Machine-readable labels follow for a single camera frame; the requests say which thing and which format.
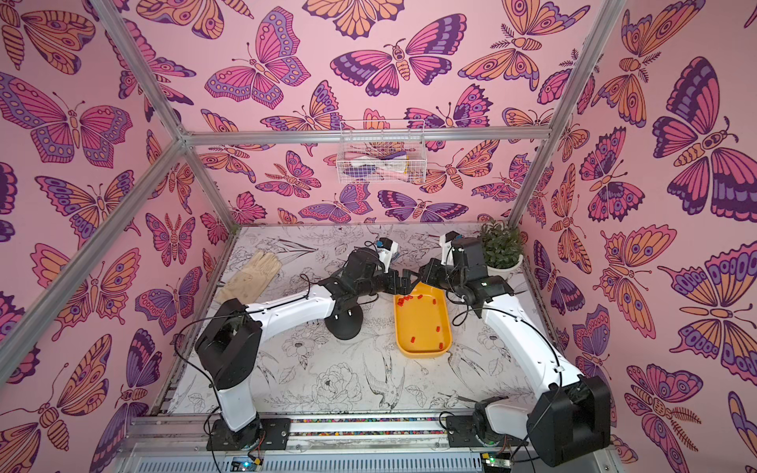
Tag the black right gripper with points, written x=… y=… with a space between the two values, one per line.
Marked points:
x=437 y=275

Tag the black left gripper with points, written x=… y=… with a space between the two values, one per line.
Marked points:
x=391 y=277

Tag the black round screw base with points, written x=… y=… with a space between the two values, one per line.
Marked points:
x=347 y=324

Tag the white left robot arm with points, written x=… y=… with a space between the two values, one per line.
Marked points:
x=228 y=347

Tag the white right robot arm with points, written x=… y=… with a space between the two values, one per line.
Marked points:
x=571 y=416

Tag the potted green plant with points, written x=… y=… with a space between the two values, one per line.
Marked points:
x=502 y=248

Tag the yellow plastic tray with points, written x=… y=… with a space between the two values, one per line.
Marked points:
x=422 y=328

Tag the cream fabric glove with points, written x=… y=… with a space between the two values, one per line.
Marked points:
x=248 y=284

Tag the white wire basket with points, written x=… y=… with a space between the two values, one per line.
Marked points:
x=383 y=150

